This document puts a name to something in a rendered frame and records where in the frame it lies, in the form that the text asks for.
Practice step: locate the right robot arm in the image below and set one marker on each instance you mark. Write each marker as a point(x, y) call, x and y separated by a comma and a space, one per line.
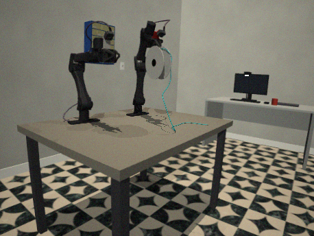
point(77, 70)

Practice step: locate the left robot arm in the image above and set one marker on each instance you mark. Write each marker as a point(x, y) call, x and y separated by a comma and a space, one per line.
point(140, 66)

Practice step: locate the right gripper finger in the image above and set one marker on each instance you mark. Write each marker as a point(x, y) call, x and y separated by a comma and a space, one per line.
point(115, 54)
point(105, 55)

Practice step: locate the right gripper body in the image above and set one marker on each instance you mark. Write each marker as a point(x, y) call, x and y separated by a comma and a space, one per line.
point(106, 44)

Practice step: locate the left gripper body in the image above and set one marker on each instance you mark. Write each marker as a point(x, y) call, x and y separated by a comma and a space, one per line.
point(151, 40)

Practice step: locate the grey cable reel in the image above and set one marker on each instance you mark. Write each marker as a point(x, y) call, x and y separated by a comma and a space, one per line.
point(158, 63)

